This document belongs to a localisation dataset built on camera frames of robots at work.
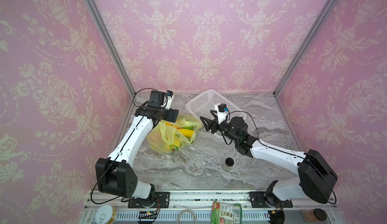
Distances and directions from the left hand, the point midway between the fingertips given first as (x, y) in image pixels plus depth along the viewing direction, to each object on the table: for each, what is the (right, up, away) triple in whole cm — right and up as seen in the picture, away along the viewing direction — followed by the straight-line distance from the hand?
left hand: (170, 112), depth 83 cm
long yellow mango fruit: (+8, -14, +12) cm, 20 cm away
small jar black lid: (+31, -26, -5) cm, 41 cm away
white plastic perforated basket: (+18, +4, +27) cm, 32 cm away
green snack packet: (+28, -47, -13) cm, 56 cm away
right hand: (+20, -1, -7) cm, 21 cm away
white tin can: (-26, -45, -16) cm, 55 cm away
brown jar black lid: (+64, -43, -20) cm, 80 cm away
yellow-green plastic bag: (0, -13, -5) cm, 14 cm away
